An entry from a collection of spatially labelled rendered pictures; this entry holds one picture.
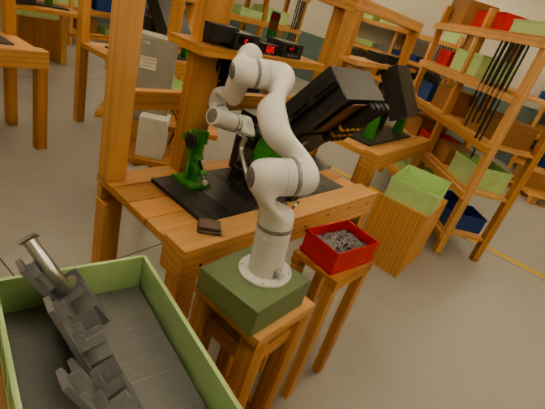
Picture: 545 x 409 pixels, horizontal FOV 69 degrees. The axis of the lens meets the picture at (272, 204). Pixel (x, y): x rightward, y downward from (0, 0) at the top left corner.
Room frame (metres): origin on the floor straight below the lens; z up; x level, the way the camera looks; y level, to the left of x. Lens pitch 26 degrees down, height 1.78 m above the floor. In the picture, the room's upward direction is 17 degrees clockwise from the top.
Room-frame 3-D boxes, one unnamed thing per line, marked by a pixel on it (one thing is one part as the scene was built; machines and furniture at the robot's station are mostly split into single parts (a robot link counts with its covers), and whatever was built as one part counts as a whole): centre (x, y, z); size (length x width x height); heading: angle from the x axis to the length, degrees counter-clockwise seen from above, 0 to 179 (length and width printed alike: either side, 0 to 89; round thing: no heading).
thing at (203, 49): (2.17, 0.31, 1.52); 0.90 x 0.25 x 0.04; 144
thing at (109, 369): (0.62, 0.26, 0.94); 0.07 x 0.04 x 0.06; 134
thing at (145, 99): (2.24, 0.40, 1.23); 1.30 x 0.05 x 0.09; 144
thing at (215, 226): (1.41, 0.22, 0.91); 0.10 x 0.08 x 0.03; 104
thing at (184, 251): (1.86, -0.13, 0.83); 1.50 x 0.14 x 0.15; 144
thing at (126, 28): (2.20, 0.34, 1.37); 1.49 x 0.09 x 0.97; 144
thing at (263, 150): (1.92, 0.09, 1.17); 0.13 x 0.12 x 0.20; 144
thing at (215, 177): (2.02, 0.10, 0.89); 1.10 x 0.42 x 0.02; 144
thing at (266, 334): (1.17, -0.04, 0.83); 0.32 x 0.32 x 0.04; 56
